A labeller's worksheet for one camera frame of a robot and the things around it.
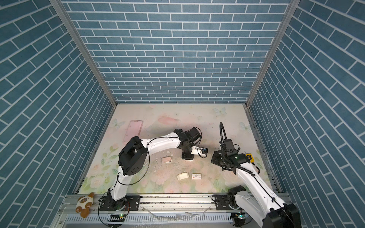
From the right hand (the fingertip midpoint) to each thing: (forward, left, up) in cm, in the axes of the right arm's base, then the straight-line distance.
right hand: (211, 156), depth 83 cm
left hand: (+2, +11, -6) cm, 13 cm away
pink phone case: (+19, +56, -4) cm, 59 cm away
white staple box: (-10, +8, -7) cm, 15 cm away
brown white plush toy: (-29, +64, -3) cm, 71 cm away
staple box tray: (-10, +16, -7) cm, 20 cm away
